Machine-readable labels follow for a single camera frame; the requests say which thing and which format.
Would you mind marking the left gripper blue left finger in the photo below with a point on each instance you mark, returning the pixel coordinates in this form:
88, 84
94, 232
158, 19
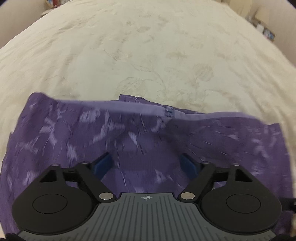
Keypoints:
91, 175

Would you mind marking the cluttered nightstand items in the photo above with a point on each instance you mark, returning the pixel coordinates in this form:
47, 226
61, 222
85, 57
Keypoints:
260, 20

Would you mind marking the purple patterned garment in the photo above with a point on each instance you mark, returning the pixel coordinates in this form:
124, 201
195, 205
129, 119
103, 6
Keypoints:
145, 140

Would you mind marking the cream floral bedspread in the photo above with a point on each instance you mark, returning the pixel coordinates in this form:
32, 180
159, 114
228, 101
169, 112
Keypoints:
197, 55

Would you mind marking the shelf with colourful items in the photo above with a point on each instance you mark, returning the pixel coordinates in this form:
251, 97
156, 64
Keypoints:
52, 4

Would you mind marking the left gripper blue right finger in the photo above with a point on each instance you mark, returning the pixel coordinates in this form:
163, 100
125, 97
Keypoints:
200, 177

